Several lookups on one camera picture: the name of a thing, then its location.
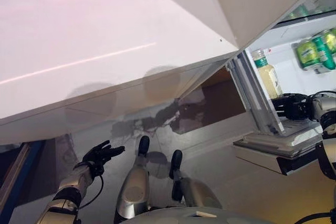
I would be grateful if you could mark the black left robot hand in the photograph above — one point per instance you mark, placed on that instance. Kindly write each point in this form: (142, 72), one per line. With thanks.
(99, 155)

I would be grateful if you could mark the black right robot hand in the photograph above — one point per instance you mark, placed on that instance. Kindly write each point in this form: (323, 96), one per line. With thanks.
(296, 106)

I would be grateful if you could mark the white fridge drawer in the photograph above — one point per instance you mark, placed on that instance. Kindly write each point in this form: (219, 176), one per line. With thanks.
(275, 140)

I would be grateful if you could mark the yellow drink bottle white cap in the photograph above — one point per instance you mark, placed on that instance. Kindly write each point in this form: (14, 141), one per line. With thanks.
(267, 77)

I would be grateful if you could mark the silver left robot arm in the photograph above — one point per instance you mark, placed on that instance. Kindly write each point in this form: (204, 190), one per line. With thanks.
(71, 190)

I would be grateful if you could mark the stainless steel fridge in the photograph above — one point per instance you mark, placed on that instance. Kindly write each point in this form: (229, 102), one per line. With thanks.
(315, 6)

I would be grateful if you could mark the light green drink can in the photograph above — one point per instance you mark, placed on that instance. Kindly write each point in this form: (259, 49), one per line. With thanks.
(307, 53)
(331, 40)

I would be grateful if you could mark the dark green drink can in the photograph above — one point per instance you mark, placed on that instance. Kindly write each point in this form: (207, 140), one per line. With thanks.
(323, 53)

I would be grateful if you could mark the silver right robot leg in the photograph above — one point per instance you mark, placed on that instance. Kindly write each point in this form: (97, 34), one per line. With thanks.
(194, 190)

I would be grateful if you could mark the white counter cabinet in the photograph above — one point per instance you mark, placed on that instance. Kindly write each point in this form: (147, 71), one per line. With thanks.
(92, 51)

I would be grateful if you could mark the grey robot torso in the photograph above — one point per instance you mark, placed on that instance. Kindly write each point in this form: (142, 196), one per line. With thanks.
(204, 216)

